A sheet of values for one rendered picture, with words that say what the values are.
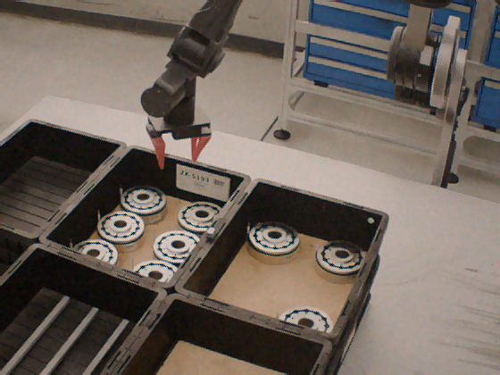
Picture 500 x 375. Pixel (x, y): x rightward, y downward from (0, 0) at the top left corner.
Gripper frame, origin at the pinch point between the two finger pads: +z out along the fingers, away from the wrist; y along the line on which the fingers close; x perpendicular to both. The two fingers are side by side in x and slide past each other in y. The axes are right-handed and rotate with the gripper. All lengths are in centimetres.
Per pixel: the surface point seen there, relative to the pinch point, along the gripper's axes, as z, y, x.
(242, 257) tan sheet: 23.5, 12.9, -3.3
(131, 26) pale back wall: 108, 68, 311
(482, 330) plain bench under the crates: 36, 60, -31
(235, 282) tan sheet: 23.4, 8.7, -10.0
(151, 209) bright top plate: 20.7, -1.2, 13.9
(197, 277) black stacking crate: 15.9, -0.6, -14.3
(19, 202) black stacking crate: 24.0, -29.8, 29.8
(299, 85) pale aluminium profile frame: 81, 108, 160
